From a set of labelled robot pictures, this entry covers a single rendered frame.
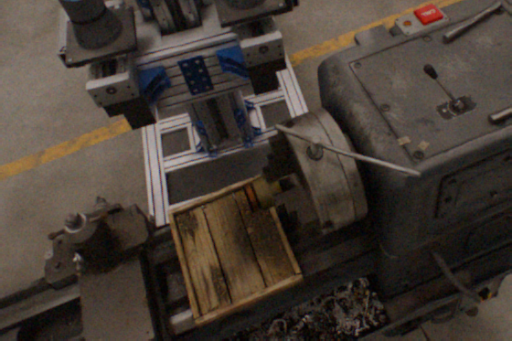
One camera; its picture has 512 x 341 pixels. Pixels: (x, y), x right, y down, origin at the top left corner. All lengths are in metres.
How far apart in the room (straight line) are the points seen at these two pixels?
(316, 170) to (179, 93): 0.87
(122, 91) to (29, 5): 2.72
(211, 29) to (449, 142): 0.96
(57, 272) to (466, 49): 1.28
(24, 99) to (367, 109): 2.72
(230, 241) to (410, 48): 0.74
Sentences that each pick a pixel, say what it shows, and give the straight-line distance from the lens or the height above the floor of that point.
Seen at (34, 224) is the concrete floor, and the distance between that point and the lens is 2.99.
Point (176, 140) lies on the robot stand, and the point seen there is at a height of 0.21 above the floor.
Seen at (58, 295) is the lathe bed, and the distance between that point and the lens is 1.66.
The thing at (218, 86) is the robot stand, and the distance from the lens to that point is 1.91.
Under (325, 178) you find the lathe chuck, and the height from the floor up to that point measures 1.20.
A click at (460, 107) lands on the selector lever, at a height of 1.26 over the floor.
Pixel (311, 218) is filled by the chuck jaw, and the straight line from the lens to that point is 1.25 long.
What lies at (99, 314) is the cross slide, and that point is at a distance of 1.46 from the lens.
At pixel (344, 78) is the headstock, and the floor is 1.25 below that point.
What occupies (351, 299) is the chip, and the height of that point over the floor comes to 0.55.
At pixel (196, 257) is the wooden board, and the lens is 1.51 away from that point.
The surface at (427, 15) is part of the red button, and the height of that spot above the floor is 1.27.
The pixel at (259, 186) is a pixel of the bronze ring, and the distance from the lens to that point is 1.29.
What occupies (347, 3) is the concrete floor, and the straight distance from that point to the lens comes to 3.52.
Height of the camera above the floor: 2.21
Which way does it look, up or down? 52 degrees down
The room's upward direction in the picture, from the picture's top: 10 degrees counter-clockwise
